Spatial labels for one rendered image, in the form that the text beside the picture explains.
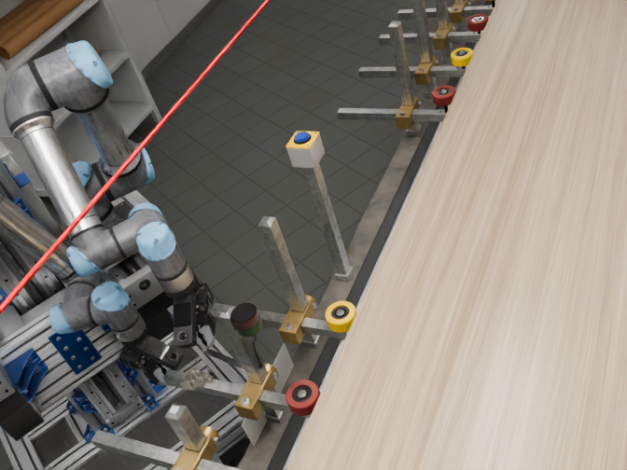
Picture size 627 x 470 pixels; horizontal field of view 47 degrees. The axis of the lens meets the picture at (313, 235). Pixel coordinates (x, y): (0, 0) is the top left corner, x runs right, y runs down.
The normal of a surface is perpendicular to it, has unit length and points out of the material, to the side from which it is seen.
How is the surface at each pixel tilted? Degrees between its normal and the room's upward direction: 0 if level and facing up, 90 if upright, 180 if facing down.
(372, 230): 0
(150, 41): 90
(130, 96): 90
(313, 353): 0
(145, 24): 90
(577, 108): 0
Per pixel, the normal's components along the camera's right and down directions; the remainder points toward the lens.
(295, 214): -0.24, -0.72
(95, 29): -0.38, 0.68
